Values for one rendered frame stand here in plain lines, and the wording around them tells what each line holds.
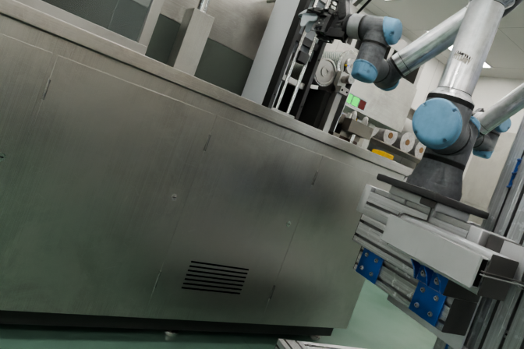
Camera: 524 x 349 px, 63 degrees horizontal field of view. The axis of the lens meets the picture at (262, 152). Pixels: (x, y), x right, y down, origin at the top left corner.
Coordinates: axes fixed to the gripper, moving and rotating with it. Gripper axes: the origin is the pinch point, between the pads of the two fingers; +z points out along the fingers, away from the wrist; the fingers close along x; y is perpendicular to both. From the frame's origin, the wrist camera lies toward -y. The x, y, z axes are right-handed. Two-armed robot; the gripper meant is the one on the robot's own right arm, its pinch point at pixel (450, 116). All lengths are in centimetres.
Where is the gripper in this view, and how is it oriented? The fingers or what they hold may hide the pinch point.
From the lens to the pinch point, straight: 228.3
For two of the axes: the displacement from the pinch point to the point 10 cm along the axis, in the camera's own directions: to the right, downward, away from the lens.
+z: -2.6, -1.5, 9.5
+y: -9.4, 2.6, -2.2
